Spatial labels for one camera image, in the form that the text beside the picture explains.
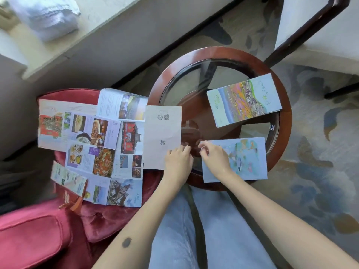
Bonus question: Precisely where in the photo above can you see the person's left hand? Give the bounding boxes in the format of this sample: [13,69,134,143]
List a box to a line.
[164,145,194,188]

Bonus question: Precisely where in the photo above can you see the person's right hand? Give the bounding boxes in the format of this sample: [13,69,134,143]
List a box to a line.
[198,140,235,181]

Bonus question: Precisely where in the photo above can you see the white paper leaflet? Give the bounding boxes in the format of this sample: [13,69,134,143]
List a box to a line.
[143,105,182,170]

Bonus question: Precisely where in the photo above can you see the light blue map brochure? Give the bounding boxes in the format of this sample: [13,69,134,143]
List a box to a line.
[201,137,268,183]

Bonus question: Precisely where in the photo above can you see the person's left forearm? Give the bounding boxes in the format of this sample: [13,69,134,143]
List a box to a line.
[92,180,189,269]

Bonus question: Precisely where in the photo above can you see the person's right forearm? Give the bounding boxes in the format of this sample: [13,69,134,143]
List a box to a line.
[217,171,359,269]

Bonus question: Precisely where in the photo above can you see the colourful landscape brochure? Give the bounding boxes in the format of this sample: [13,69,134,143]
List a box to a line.
[206,73,283,129]

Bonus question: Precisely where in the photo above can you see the unfolded white photo leaflet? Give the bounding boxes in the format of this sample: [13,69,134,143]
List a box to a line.
[96,88,149,121]

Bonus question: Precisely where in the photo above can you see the large unfolded food picture brochure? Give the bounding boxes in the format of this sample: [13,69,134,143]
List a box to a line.
[38,99,145,208]

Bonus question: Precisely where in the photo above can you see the light blue jeans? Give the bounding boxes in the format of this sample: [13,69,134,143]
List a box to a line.
[148,184,284,269]

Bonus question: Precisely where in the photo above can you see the round wooden glass table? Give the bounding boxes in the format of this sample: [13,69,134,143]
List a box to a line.
[148,46,292,192]

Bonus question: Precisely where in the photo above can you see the red velvet stool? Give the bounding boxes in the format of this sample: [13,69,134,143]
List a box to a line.
[36,88,166,245]

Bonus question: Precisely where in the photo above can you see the narrow green leaflet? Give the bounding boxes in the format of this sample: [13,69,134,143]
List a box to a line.
[50,161,88,197]

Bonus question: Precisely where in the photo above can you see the white stone window sill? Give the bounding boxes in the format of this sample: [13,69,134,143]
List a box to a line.
[0,0,159,81]

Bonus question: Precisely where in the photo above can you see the dark wood white armchair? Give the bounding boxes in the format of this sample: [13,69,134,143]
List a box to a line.
[264,0,359,100]

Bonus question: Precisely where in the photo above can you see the folded white towel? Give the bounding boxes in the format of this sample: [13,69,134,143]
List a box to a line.
[7,0,81,42]

